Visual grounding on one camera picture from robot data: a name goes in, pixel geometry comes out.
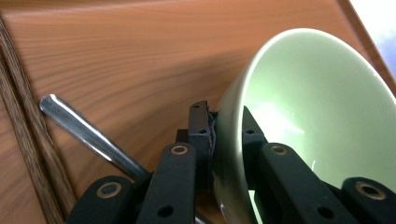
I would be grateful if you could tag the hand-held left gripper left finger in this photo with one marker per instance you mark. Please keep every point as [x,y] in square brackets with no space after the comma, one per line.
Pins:
[202,149]

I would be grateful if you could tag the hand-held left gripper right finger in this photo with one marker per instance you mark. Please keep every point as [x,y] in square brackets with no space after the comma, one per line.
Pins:
[251,146]

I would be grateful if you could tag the pale green bowl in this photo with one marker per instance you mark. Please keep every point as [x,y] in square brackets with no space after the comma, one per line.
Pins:
[311,93]

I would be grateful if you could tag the brown wooden serving tray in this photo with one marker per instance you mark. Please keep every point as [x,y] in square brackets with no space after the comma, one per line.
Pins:
[124,62]

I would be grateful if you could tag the silver metal spoon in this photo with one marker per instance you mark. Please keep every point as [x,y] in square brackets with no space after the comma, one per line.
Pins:
[77,127]

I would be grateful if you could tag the dark wooden chopstick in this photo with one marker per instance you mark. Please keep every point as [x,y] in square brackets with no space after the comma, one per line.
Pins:
[32,165]
[51,165]

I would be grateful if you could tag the white table sheet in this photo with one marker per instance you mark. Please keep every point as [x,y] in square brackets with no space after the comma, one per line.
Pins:
[379,25]

